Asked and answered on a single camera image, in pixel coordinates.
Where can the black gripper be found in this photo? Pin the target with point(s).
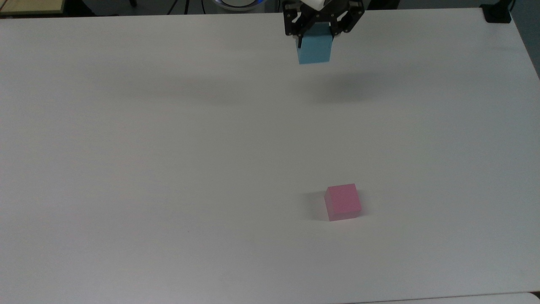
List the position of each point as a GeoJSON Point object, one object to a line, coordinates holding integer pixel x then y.
{"type": "Point", "coordinates": [324, 12]}

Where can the blue foam cube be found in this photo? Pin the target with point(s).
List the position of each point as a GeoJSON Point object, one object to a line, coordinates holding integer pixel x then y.
{"type": "Point", "coordinates": [314, 48]}

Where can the pink foam cube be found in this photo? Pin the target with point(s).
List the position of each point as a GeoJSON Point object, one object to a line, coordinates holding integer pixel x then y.
{"type": "Point", "coordinates": [342, 202]}

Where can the black table clamp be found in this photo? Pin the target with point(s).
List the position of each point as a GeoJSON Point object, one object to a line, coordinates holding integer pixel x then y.
{"type": "Point", "coordinates": [498, 13]}

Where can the light wooden table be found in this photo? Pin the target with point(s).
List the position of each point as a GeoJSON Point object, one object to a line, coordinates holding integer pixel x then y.
{"type": "Point", "coordinates": [29, 6]}

